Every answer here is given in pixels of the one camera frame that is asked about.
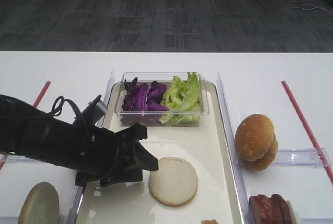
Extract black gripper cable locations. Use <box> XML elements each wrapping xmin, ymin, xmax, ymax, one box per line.
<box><xmin>50</xmin><ymin>95</ymin><xmax>88</xmax><ymax>131</ymax></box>

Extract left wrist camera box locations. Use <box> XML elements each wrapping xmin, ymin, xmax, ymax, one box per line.
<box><xmin>72</xmin><ymin>95</ymin><xmax>108</xmax><ymax>130</ymax></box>

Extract clear right far crossbar rail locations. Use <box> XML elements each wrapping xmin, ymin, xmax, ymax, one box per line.
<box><xmin>234</xmin><ymin>147</ymin><xmax>332</xmax><ymax>169</ymax></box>

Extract right red plastic strip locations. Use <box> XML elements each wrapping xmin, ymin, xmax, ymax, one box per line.
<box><xmin>281</xmin><ymin>81</ymin><xmax>332</xmax><ymax>183</ymax></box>

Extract clear right near crossbar rail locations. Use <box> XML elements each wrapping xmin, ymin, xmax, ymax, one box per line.
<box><xmin>300</xmin><ymin>218</ymin><xmax>333</xmax><ymax>224</ymax></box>

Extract brown meat patties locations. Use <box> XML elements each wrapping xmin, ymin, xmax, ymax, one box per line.
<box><xmin>249</xmin><ymin>194</ymin><xmax>296</xmax><ymax>224</ymax></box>

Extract clear left long rail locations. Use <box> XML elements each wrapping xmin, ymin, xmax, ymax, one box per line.
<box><xmin>65</xmin><ymin>71</ymin><xmax>114</xmax><ymax>224</ymax></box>

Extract white cable on floor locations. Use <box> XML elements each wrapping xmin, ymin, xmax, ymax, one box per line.
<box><xmin>290</xmin><ymin>0</ymin><xmax>333</xmax><ymax>16</ymax></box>

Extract sesame top bun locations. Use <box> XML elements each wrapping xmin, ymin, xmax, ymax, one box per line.
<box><xmin>235</xmin><ymin>114</ymin><xmax>275</xmax><ymax>162</ymax></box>

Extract clear right long rail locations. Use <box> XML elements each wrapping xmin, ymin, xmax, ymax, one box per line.
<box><xmin>216</xmin><ymin>72</ymin><xmax>253</xmax><ymax>223</ymax></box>

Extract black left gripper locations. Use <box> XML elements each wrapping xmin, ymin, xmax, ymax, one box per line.
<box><xmin>59</xmin><ymin>123</ymin><xmax>159</xmax><ymax>187</ymax></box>

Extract left bun half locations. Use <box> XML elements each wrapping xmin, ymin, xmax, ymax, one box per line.
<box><xmin>18</xmin><ymin>181</ymin><xmax>60</xmax><ymax>224</ymax></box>

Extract left red plastic strip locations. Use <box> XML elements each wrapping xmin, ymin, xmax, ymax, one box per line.
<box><xmin>0</xmin><ymin>81</ymin><xmax>51</xmax><ymax>170</ymax></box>

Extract red plastic strip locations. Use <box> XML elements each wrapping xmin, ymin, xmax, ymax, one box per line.
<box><xmin>0</xmin><ymin>81</ymin><xmax>51</xmax><ymax>170</ymax></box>
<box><xmin>281</xmin><ymin>81</ymin><xmax>332</xmax><ymax>183</ymax></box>

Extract green lettuce leaves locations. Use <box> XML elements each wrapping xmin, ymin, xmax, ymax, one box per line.
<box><xmin>160</xmin><ymin>72</ymin><xmax>201</xmax><ymax>126</ymax></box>

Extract purple cabbage leaves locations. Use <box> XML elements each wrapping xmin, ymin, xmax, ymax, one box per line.
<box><xmin>122</xmin><ymin>77</ymin><xmax>169</xmax><ymax>111</ymax></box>

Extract bun slice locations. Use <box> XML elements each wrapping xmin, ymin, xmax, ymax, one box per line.
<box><xmin>149</xmin><ymin>157</ymin><xmax>198</xmax><ymax>207</ymax></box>

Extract clear plastic salad box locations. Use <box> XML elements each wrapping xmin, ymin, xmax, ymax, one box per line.
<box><xmin>114</xmin><ymin>72</ymin><xmax>209</xmax><ymax>126</ymax></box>

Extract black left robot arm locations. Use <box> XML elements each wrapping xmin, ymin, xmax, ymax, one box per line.
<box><xmin>1</xmin><ymin>95</ymin><xmax>159</xmax><ymax>187</ymax></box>

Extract small meat scrap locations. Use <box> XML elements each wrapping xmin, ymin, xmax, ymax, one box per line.
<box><xmin>201</xmin><ymin>219</ymin><xmax>219</xmax><ymax>224</ymax></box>

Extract clear long rail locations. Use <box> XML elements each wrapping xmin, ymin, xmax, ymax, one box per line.
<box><xmin>65</xmin><ymin>71</ymin><xmax>114</xmax><ymax>224</ymax></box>
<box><xmin>216</xmin><ymin>72</ymin><xmax>253</xmax><ymax>223</ymax></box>

